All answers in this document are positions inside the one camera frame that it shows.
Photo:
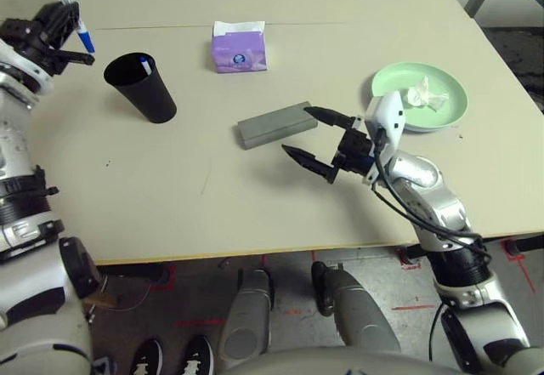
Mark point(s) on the black shoe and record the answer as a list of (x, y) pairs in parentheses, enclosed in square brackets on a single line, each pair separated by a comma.
[(146, 358)]

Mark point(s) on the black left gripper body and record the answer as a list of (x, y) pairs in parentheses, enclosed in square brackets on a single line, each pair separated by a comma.
[(38, 39)]

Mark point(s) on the black table foot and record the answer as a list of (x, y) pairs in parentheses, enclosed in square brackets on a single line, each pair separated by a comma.
[(140, 271), (527, 244)]

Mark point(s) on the white tissue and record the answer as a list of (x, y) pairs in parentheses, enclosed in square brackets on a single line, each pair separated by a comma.
[(421, 94)]

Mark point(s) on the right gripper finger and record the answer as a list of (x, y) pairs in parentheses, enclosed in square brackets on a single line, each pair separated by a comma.
[(310, 162), (333, 115)]

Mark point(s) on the purple tissue pack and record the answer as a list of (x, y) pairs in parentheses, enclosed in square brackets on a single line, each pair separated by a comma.
[(240, 54)]

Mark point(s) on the grey-blue floor object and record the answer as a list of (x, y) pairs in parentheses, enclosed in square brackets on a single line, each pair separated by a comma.
[(104, 366)]

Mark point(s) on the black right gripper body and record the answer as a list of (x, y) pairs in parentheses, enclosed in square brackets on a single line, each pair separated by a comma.
[(355, 151)]

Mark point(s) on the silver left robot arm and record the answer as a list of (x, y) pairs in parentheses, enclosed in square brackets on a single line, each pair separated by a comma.
[(25, 205)]

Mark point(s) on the grey robot left leg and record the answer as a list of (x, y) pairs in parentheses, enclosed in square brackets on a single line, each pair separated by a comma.
[(248, 311)]

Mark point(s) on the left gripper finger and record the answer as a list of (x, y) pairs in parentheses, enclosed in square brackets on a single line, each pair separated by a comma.
[(68, 18), (72, 56)]

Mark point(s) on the grey robot leg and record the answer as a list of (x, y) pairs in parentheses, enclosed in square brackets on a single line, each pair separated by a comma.
[(361, 315), (248, 311)]

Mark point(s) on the black plastic cup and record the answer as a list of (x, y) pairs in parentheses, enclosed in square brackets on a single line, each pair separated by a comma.
[(146, 98)]

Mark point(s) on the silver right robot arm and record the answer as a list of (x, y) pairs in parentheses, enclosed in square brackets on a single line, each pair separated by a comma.
[(446, 222)]

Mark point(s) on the white marker with blue cap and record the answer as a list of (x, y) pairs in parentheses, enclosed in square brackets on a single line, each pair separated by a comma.
[(85, 39), (145, 65)]

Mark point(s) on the grey robot torso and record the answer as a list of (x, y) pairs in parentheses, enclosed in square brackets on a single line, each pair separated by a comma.
[(340, 362)]

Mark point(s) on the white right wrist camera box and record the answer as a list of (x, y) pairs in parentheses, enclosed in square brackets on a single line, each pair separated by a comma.
[(389, 124)]

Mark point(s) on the green plate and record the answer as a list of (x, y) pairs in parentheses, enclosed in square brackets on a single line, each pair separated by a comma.
[(446, 111)]

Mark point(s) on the black sneaker with white laces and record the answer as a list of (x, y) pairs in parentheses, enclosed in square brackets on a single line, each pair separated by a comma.
[(199, 356)]

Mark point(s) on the grey robot right leg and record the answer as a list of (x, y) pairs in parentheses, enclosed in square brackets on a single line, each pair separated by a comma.
[(361, 315)]

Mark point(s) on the wooden plank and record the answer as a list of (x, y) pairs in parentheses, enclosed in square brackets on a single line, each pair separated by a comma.
[(102, 299)]

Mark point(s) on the grey glasses case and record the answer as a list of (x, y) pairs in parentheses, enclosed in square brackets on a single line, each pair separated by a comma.
[(272, 126)]

